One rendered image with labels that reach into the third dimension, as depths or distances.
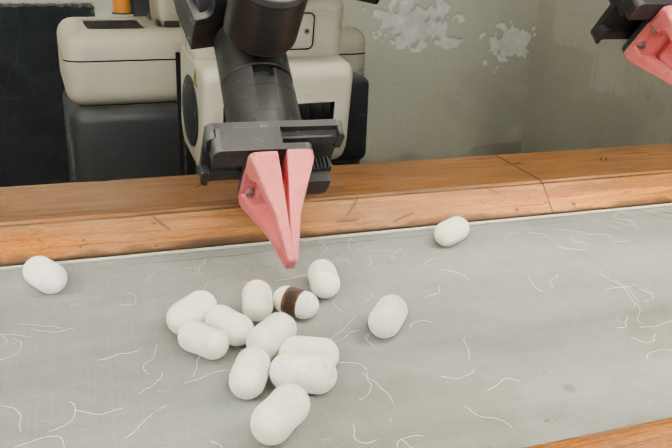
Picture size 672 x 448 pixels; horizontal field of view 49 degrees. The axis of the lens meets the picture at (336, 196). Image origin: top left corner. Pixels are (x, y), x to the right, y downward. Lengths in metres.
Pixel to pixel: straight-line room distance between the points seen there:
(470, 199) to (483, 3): 2.26
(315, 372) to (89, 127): 0.96
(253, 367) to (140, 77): 0.94
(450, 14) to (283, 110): 2.30
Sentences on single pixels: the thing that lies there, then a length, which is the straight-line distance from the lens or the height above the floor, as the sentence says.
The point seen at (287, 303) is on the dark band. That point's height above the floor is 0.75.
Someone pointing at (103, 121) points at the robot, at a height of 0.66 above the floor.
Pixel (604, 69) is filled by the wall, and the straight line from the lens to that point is 2.75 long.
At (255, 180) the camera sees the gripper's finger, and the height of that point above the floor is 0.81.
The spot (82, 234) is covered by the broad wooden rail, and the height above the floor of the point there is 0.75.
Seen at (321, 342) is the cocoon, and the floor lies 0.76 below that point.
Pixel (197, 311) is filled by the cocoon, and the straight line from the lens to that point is 0.46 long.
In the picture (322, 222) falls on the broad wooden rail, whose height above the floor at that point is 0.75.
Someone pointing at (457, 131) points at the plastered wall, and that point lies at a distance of 2.94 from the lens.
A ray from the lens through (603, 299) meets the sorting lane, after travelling 0.55.
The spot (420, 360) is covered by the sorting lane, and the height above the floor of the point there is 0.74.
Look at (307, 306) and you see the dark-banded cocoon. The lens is 0.47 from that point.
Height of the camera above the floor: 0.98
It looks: 20 degrees down
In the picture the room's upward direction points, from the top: 2 degrees clockwise
